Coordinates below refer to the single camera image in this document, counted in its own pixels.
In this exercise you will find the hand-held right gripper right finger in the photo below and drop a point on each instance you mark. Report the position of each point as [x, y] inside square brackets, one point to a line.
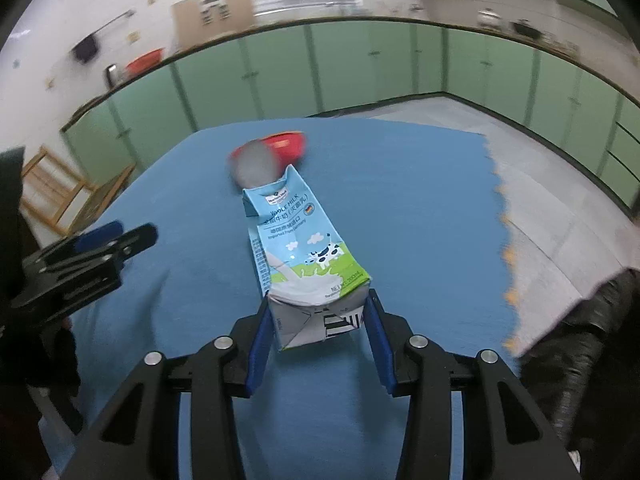
[377, 345]

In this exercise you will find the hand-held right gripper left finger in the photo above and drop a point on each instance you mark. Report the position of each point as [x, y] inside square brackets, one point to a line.
[257, 360]

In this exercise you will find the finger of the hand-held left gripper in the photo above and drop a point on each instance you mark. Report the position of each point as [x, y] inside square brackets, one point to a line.
[140, 240]
[97, 237]

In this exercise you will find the milk carton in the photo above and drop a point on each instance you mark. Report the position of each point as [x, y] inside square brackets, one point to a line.
[300, 240]

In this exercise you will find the bin with black bag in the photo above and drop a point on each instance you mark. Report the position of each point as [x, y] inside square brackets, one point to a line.
[590, 350]

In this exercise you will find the wooden chair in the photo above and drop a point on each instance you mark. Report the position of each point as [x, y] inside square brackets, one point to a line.
[50, 195]

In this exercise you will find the blue tablecloth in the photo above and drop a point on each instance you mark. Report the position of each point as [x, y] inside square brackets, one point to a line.
[400, 200]

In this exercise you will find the red snack bowl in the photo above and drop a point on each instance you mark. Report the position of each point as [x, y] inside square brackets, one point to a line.
[287, 145]

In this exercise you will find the red plastic basin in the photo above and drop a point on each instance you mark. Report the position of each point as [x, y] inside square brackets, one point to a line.
[145, 61]

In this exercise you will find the brown cardboard sheet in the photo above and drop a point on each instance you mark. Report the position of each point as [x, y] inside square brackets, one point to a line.
[220, 15]

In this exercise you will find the green base cabinet row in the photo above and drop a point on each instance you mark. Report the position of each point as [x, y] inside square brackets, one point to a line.
[350, 65]

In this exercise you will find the white lidded pot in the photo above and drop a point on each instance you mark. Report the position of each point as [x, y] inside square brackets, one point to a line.
[487, 18]

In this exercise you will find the black wok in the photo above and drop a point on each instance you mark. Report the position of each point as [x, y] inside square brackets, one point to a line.
[526, 28]

